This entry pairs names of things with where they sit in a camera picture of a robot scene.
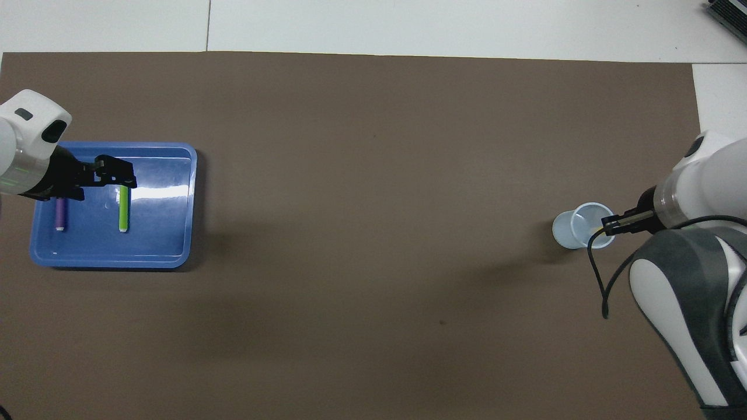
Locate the translucent plastic cup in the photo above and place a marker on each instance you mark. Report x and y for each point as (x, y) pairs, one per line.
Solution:
(569, 230)

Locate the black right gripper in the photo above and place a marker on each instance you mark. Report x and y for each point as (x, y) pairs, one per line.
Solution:
(646, 201)

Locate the purple marker pen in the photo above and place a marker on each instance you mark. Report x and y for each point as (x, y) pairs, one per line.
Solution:
(60, 216)

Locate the green marker pen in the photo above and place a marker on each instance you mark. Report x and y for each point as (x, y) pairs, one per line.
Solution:
(124, 213)

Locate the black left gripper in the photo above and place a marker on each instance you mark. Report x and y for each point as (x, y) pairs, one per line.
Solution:
(64, 175)

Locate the blue plastic tray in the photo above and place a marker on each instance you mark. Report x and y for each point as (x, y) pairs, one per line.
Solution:
(157, 233)

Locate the brown table mat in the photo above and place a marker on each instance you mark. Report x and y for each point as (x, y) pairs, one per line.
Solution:
(373, 175)

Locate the grey ribbed device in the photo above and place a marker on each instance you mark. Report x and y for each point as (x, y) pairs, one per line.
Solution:
(729, 14)

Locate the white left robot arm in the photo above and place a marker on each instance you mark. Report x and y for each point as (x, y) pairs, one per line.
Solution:
(23, 146)

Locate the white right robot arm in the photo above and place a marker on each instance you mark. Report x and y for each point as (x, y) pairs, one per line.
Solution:
(694, 291)

